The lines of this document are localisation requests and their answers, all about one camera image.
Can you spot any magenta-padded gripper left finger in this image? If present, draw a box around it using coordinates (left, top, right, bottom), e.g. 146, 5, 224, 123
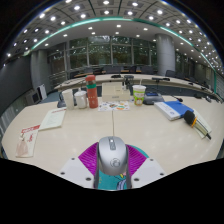
59, 142, 101, 190

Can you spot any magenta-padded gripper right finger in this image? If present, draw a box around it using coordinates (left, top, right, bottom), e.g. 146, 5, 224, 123
124, 143, 167, 190

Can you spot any silver grey computer mouse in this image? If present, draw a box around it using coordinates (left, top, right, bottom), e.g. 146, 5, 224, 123
97, 135, 129, 177

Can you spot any round teal cartoon mouse pad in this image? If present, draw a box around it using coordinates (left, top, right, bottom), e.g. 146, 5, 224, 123
95, 143, 150, 191

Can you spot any red and white brochure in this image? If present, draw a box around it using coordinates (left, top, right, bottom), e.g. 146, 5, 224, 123
15, 124, 41, 159

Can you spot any white paper booklet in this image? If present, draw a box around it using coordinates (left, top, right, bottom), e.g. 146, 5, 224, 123
38, 107, 67, 131

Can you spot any blue and white book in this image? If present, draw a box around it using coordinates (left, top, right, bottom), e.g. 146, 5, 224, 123
153, 100, 195, 121

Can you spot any black microphone with yellow band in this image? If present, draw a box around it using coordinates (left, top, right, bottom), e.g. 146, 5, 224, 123
183, 110, 213, 140

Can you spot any white lidded mug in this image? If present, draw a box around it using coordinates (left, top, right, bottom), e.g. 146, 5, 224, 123
73, 90, 89, 110

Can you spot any dark grey desk device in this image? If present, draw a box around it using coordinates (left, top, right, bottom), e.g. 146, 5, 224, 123
143, 91, 165, 106

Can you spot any colourful printed leaflet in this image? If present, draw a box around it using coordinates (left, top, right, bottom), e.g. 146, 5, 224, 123
97, 100, 131, 112

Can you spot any green and white paper cup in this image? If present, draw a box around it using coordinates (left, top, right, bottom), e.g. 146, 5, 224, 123
132, 84, 147, 107

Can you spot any red bottle with green band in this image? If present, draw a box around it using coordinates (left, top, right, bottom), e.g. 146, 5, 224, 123
85, 74, 99, 109

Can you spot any white standing board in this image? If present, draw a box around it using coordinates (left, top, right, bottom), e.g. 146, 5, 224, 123
37, 83, 48, 101

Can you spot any long curved conference desk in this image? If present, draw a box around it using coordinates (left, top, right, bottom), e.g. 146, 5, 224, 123
54, 73, 224, 101

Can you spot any group of dark office chairs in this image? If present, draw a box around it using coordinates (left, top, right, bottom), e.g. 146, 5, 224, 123
69, 64, 208, 84

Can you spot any group of ceiling lights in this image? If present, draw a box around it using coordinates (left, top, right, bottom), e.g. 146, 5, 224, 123
3, 0, 224, 73

